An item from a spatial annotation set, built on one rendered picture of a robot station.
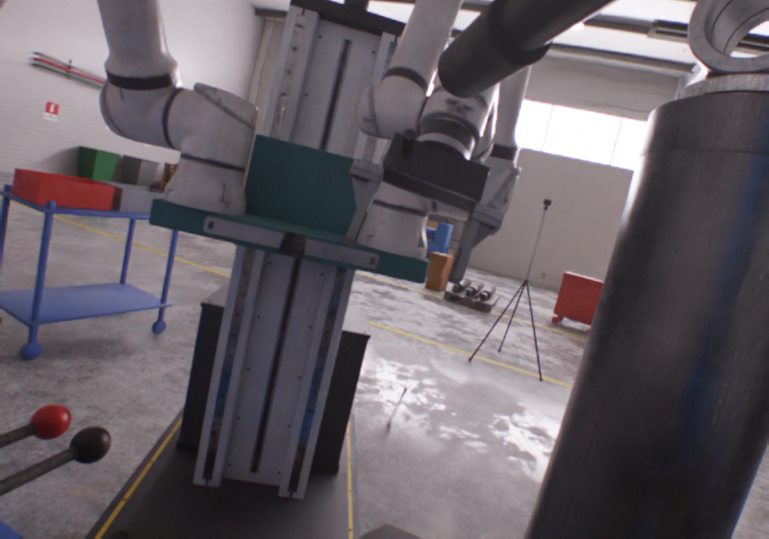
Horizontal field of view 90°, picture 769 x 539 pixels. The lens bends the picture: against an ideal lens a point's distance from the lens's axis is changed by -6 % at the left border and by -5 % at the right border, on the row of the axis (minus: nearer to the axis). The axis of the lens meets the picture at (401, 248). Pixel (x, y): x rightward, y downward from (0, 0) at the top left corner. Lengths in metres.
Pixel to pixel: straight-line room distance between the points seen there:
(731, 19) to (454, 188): 0.41
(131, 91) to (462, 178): 0.80
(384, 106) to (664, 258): 0.48
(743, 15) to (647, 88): 13.71
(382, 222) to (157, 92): 0.59
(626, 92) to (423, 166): 13.79
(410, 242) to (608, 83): 13.42
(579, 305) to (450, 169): 6.96
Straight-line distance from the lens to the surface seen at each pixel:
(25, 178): 2.98
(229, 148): 1.03
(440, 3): 0.88
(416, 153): 0.52
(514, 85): 0.98
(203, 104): 1.04
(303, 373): 1.33
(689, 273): 0.50
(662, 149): 0.55
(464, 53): 0.18
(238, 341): 1.28
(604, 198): 13.51
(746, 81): 0.57
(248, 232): 0.99
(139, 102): 1.10
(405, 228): 0.98
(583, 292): 7.39
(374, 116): 0.73
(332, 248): 0.97
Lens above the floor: 1.27
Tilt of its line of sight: 5 degrees down
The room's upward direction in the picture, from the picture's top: 14 degrees clockwise
